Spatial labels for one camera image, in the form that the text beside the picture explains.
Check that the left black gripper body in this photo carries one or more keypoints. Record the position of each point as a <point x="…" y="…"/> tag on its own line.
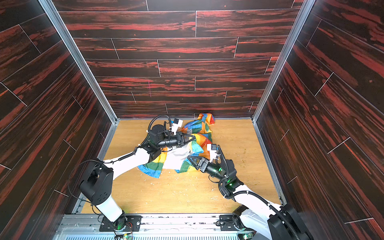
<point x="179" y="141"/>

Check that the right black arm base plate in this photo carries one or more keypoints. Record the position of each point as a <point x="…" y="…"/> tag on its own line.
<point x="231" y="223"/>

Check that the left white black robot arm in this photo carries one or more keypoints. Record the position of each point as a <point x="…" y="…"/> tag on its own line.
<point x="116" y="186"/>

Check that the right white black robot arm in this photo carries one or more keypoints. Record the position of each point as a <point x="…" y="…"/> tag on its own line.
<point x="273" y="221"/>

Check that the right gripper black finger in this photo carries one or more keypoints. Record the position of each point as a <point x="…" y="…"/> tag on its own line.
<point x="195" y="159"/>
<point x="195" y="168"/>

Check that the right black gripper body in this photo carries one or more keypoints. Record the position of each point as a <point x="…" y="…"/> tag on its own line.
<point x="202" y="165"/>

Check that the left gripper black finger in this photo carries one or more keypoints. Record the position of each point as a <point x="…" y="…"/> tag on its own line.
<point x="181" y="144"/>
<point x="185" y="137"/>

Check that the aluminium front rail frame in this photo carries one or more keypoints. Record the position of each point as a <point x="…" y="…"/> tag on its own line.
<point x="153" y="227"/>

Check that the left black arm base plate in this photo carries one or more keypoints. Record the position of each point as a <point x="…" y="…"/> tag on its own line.
<point x="131" y="223"/>

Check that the multicoloured patchwork jacket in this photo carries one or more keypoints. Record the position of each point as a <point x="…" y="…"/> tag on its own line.
<point x="192" y="147"/>

